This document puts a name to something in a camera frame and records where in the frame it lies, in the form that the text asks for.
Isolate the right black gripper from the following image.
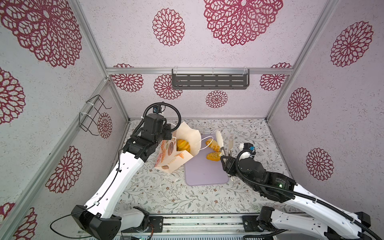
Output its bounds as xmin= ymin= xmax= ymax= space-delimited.
xmin=219 ymin=154 xmax=259 ymax=193

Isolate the small yellow croissant piece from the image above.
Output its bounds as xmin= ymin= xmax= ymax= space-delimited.
xmin=177 ymin=139 xmax=191 ymax=152

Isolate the printed paper bag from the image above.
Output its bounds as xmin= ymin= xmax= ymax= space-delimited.
xmin=155 ymin=122 xmax=214 ymax=174

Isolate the flaky yellow pastry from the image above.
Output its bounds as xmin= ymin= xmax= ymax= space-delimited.
xmin=206 ymin=139 xmax=221 ymax=152

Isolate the oval golden bread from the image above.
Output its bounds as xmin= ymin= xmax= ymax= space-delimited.
xmin=206 ymin=152 xmax=222 ymax=162

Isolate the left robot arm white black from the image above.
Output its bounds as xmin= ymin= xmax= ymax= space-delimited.
xmin=71 ymin=102 xmax=174 ymax=240

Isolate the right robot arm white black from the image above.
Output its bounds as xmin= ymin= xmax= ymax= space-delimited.
xmin=219 ymin=143 xmax=380 ymax=240

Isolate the lavender tray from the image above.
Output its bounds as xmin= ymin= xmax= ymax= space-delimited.
xmin=184 ymin=135 xmax=229 ymax=187

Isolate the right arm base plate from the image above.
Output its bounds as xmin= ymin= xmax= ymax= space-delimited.
xmin=242 ymin=207 xmax=276 ymax=233

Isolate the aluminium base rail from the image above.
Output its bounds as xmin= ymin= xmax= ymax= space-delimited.
xmin=77 ymin=213 xmax=330 ymax=236

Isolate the grey wall shelf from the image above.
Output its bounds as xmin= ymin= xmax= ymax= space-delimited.
xmin=171 ymin=69 xmax=250 ymax=90

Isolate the black wire wall rack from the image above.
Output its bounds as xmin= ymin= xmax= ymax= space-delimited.
xmin=78 ymin=95 xmax=113 ymax=139

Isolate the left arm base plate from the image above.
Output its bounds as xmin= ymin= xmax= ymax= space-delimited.
xmin=122 ymin=216 xmax=164 ymax=234

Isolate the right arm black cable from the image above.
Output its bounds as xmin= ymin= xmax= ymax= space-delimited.
xmin=235 ymin=149 xmax=383 ymax=240

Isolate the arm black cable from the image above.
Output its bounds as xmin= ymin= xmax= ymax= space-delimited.
xmin=235 ymin=149 xmax=383 ymax=240
xmin=49 ymin=149 xmax=122 ymax=240

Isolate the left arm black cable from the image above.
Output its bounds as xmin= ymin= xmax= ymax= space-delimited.
xmin=49 ymin=149 xmax=122 ymax=240

